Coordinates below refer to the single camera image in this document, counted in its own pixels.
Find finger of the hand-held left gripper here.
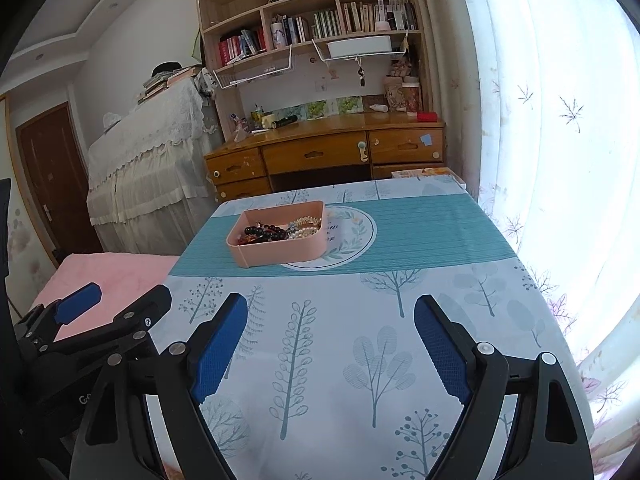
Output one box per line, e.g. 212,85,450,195
15,282,102,346
35,284,173,366

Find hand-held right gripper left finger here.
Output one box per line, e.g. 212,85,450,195
70,292,249,480

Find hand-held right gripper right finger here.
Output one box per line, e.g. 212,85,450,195
414,295,596,480

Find pink jewelry box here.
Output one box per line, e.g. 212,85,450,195
226,200,327,268

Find black bead bracelet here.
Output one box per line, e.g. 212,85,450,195
243,224,287,245

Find pink blanket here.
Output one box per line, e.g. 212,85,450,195
27,252,181,341

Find brown wooden door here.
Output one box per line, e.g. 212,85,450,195
15,102,103,266

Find lace-covered cabinet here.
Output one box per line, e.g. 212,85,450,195
86,76,221,256

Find orange and white box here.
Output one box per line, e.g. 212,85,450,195
392,166,466,184

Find wide wooden desk drawer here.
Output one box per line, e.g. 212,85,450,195
262,132,371,176

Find stack of books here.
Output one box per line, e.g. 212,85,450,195
137,65,202,106

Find white floral curtain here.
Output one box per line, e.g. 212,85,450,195
415,0,640,461

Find wooden desk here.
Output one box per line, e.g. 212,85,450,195
204,110,447,206

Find pink lidded jar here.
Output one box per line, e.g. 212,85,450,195
402,82,424,113

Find green picture tiles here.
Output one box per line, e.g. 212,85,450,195
280,95,361,121

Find patterned paper bag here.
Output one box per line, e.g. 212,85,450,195
384,75,407,111

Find row of red books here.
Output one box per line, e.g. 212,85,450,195
218,29,267,66

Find wooden bookshelf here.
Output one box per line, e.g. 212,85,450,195
192,0,436,117

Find white plastic container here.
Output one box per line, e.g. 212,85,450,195
327,35,393,58

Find row of pale books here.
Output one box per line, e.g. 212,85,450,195
342,0,418,33

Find row of green books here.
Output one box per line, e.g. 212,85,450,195
287,8,342,43

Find white wire basket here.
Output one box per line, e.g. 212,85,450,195
212,44,293,90
312,35,408,64

